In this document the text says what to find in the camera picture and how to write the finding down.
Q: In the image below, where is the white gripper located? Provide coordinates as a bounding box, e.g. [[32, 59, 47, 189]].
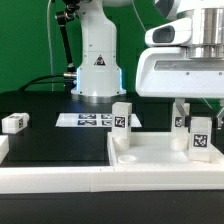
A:
[[135, 47, 224, 129]]

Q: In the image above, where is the white square table top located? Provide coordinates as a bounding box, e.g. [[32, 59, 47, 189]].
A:
[[106, 131, 224, 167]]

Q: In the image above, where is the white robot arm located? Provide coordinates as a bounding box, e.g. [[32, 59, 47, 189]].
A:
[[66, 0, 224, 127]]

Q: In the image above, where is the white sheet with tags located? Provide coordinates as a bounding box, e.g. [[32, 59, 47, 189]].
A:
[[55, 113, 143, 128]]

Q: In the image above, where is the white U-shaped fence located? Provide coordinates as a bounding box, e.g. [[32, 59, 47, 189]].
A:
[[0, 134, 224, 195]]

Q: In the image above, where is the black cable bundle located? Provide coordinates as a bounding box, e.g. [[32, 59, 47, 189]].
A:
[[18, 73, 78, 93]]

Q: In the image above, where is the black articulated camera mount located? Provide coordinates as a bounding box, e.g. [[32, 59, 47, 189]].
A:
[[55, 0, 80, 73]]

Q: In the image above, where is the grey thin cable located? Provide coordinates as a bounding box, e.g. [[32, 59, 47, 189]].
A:
[[45, 0, 56, 93]]

